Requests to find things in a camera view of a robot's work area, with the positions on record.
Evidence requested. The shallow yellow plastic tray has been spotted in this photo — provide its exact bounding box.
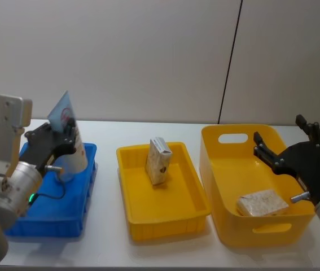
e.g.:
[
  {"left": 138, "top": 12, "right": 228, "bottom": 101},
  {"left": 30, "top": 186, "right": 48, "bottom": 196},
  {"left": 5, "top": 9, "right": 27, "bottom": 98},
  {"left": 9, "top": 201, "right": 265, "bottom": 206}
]
[{"left": 116, "top": 141, "right": 212, "bottom": 242}]

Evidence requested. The white and blue tube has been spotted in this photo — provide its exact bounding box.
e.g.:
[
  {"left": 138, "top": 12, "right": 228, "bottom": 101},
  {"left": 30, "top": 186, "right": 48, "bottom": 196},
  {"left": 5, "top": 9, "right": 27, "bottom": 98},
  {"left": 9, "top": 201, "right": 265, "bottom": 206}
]
[{"left": 47, "top": 90, "right": 89, "bottom": 182}]

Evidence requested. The yellow plastic basket with handles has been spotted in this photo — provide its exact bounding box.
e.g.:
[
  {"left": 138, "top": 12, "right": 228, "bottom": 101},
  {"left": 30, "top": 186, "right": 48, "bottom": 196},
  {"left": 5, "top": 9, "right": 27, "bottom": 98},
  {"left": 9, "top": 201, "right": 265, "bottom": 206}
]
[{"left": 199, "top": 124, "right": 317, "bottom": 248}]

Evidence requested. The blue plastic crate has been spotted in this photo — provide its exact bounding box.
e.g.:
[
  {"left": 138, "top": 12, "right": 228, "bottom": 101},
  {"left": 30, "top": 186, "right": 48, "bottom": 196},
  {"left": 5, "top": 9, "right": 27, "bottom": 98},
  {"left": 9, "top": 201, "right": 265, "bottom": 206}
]
[{"left": 4, "top": 142, "right": 98, "bottom": 239}]

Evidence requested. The beige tissue pack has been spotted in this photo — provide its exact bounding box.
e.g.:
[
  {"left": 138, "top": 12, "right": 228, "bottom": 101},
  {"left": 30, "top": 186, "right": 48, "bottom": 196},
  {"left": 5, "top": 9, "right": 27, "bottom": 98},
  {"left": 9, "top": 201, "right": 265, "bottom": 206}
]
[
  {"left": 235, "top": 189, "right": 291, "bottom": 217},
  {"left": 144, "top": 137, "right": 173, "bottom": 186}
]

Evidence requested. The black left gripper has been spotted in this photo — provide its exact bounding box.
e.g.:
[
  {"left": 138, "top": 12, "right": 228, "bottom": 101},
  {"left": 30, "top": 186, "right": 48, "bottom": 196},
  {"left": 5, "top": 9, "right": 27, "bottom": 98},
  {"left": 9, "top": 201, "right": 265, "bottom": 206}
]
[{"left": 18, "top": 117, "right": 76, "bottom": 178}]

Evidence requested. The thin dark left gripper cable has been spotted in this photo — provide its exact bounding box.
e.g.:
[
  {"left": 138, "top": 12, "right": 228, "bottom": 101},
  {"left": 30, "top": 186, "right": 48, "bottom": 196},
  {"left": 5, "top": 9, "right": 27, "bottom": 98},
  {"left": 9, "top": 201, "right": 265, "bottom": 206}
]
[{"left": 29, "top": 165, "right": 66, "bottom": 204}]

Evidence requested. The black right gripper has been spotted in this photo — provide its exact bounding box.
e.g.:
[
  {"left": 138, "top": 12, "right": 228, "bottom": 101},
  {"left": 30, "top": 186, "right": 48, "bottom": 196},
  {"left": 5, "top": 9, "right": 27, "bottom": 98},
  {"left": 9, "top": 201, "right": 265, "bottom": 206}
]
[{"left": 253, "top": 114, "right": 320, "bottom": 204}]

